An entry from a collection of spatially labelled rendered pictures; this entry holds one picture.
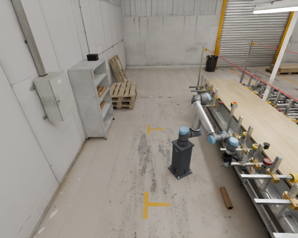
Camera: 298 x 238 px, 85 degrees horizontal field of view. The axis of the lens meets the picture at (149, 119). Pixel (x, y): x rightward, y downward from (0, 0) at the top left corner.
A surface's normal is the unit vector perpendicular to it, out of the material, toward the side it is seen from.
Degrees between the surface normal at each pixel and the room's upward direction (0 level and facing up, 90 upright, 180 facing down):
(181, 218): 0
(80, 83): 90
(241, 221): 0
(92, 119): 90
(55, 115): 90
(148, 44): 90
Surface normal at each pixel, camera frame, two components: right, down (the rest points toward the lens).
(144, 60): -0.02, 0.52
